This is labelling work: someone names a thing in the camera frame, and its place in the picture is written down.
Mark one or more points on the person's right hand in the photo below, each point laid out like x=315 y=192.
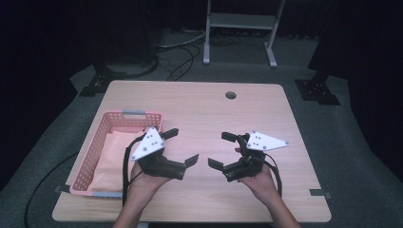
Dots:
x=261 y=185

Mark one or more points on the pink plastic basket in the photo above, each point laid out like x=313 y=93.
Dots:
x=95 y=148

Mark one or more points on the grey tape strip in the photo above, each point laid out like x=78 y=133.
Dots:
x=320 y=193
x=61 y=188

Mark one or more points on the person's left hand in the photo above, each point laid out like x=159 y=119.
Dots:
x=149 y=185

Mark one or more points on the white metal stand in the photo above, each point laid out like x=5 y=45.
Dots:
x=240 y=20

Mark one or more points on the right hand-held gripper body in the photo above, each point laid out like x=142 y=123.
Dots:
x=247 y=164

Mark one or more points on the pink shirt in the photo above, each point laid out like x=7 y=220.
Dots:
x=111 y=161

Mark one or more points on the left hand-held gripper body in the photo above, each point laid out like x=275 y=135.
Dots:
x=161 y=166

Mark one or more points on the black stand base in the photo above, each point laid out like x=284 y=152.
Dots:
x=101 y=79
x=316 y=90

